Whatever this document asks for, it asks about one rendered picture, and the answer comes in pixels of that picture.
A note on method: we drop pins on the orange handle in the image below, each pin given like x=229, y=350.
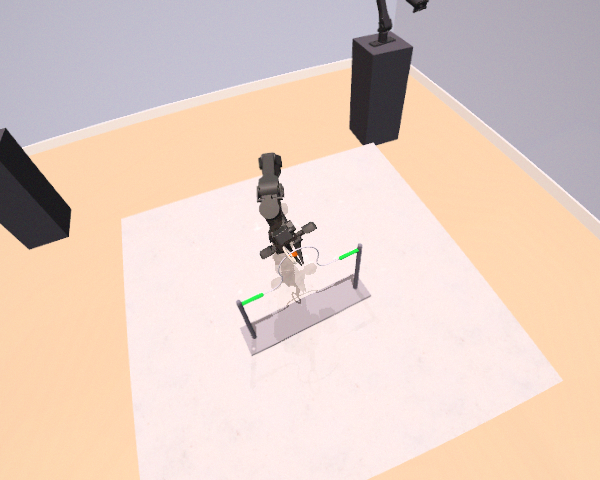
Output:
x=291, y=256

